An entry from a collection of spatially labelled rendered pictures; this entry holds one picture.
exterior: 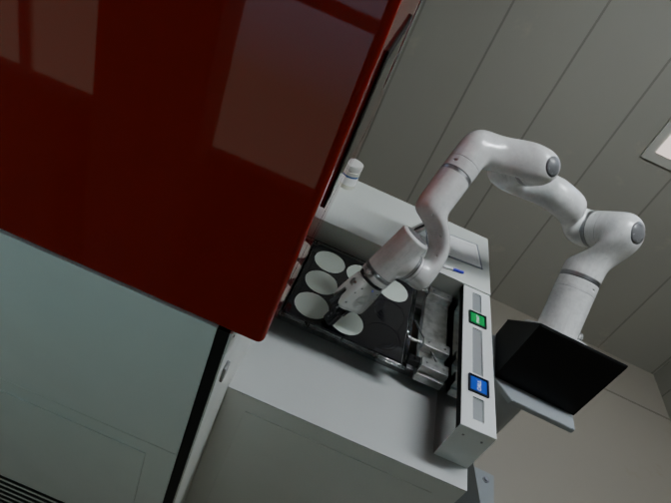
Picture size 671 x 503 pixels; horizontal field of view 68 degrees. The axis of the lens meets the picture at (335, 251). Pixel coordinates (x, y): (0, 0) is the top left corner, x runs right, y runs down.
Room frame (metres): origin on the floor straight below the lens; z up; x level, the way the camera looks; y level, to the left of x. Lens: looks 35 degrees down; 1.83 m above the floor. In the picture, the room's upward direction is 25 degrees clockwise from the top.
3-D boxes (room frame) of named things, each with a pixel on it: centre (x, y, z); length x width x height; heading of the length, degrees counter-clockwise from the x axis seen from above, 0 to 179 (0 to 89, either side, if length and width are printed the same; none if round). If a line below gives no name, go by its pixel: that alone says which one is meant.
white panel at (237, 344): (0.94, 0.11, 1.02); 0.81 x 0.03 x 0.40; 1
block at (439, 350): (1.08, -0.37, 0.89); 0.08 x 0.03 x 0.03; 91
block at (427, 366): (1.00, -0.38, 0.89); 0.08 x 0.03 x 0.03; 91
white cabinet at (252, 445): (1.22, -0.21, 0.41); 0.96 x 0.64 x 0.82; 1
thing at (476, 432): (1.08, -0.47, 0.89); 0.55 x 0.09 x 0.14; 1
